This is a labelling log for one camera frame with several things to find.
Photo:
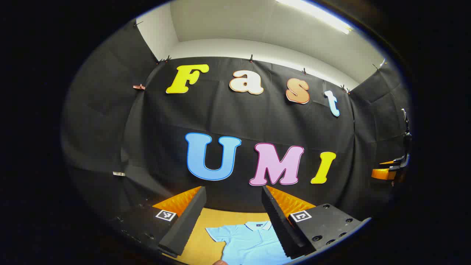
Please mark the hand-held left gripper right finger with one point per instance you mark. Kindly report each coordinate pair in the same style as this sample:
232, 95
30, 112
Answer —
279, 224

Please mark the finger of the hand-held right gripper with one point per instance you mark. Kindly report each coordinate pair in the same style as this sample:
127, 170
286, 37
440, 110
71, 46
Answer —
388, 162
382, 173

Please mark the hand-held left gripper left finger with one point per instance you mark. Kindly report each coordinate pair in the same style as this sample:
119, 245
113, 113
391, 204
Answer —
186, 224

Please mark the light blue T-shirt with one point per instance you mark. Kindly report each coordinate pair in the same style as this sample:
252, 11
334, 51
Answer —
246, 246

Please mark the white cloth clip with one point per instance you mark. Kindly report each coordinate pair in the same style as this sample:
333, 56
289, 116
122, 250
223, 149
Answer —
118, 173

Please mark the black backdrop cloth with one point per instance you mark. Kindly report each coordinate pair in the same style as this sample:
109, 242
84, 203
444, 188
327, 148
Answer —
239, 117

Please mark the red cloth clip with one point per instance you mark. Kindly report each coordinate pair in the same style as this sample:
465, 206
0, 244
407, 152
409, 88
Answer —
139, 87

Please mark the long ceiling light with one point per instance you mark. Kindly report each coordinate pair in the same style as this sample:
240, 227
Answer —
316, 13

